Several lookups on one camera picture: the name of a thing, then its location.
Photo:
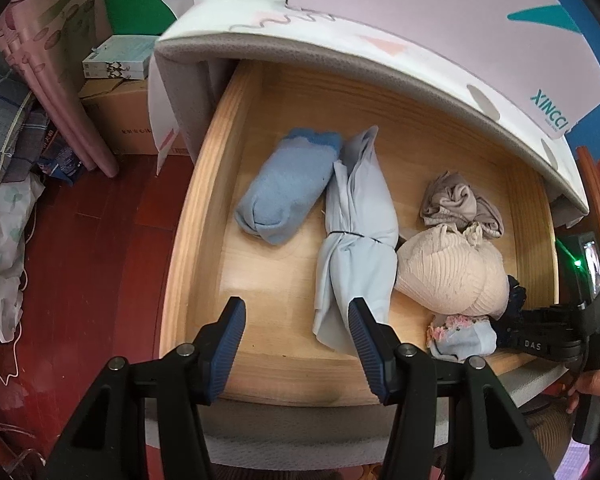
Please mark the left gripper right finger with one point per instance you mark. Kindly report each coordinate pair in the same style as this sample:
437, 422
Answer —
403, 376

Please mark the white teal mask box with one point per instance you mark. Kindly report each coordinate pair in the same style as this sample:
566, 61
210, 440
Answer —
120, 57

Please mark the beige lace bra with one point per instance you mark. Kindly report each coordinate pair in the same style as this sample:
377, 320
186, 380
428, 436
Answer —
451, 272

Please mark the navy lace underwear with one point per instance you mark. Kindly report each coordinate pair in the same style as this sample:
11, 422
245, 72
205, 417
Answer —
517, 297

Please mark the blue floral trim underwear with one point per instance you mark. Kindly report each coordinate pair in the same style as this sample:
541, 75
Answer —
455, 338

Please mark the pink XINCCI shoe box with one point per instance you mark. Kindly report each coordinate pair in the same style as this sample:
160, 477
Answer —
541, 55

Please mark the light blue garment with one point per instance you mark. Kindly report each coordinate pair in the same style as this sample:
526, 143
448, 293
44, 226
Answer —
358, 257

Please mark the brown cardboard box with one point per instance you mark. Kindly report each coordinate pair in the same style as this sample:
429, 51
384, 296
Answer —
119, 110

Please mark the pink floral curtain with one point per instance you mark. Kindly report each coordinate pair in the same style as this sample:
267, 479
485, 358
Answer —
46, 42

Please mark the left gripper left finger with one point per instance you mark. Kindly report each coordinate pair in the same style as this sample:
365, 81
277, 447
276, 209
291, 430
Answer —
192, 374

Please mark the wooden top drawer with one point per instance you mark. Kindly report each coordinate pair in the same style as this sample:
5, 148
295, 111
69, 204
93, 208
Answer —
292, 403

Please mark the grey plaid blanket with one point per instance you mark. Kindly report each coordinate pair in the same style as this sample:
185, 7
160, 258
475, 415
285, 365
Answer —
23, 124

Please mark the grey beige rolled underwear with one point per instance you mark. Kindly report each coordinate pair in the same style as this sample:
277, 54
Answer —
450, 199

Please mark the blue packet on floor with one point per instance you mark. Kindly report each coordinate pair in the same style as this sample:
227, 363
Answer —
57, 159

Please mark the white patterned cover cloth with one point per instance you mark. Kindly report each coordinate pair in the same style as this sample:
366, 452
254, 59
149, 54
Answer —
190, 68

